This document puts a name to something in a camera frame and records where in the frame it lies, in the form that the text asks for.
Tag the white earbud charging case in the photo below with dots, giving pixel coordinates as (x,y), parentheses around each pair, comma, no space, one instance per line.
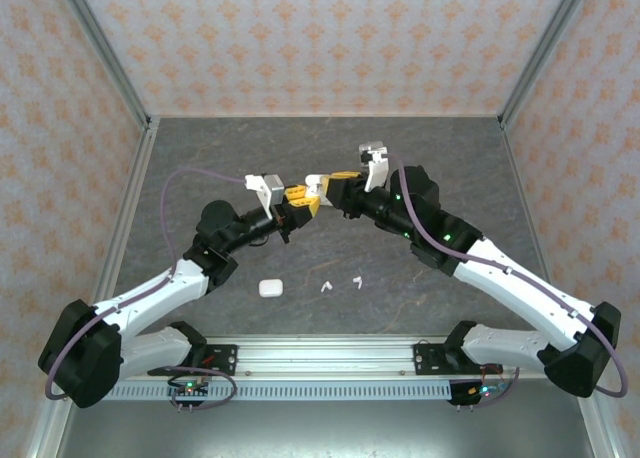
(314,180)
(270,288)

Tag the white earbud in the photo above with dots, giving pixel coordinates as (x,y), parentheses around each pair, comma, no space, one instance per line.
(326,286)
(358,281)

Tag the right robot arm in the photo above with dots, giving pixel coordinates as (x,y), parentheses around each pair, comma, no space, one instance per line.
(525,288)

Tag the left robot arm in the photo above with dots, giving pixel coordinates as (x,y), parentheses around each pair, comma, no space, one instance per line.
(150,293)

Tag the controller board with LED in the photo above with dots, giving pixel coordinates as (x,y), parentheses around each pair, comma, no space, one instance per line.
(190,390)
(465,393)

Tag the grey metal sheet panel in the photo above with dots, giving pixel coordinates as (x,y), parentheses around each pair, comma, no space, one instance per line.
(325,428)

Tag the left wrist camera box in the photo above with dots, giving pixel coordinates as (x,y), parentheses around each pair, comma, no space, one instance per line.
(274,188)

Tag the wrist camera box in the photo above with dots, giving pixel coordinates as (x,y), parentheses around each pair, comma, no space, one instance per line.
(274,188)
(377,170)

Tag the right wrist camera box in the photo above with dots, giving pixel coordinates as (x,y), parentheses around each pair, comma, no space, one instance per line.
(377,170)

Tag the aluminium side rail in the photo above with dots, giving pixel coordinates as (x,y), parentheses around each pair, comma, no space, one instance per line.
(522,178)
(132,178)

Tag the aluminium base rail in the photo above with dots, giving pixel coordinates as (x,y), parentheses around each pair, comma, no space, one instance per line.
(325,358)

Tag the aluminium corner post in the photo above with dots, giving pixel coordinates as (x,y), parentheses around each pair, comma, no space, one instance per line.
(542,53)
(107,53)

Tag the aluminium frame leg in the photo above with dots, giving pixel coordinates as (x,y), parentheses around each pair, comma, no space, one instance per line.
(47,430)
(597,428)

